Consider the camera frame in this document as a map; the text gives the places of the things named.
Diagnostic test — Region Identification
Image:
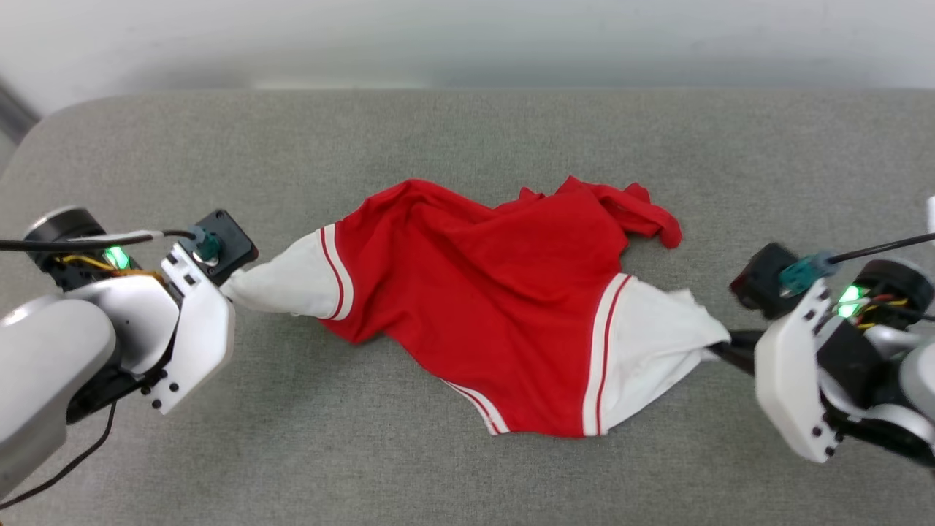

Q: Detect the red and white garment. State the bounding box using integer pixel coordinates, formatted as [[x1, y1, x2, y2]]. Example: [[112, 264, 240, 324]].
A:
[[219, 175, 732, 439]]

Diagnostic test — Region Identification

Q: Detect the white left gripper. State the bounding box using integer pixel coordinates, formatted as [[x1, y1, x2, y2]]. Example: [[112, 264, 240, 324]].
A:
[[142, 243, 237, 416]]

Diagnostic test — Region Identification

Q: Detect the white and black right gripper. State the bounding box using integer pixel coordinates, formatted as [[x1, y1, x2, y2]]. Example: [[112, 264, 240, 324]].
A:
[[704, 281, 842, 464]]

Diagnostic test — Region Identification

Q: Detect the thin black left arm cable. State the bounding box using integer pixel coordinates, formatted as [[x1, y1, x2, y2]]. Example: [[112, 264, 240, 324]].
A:
[[0, 400, 119, 509]]

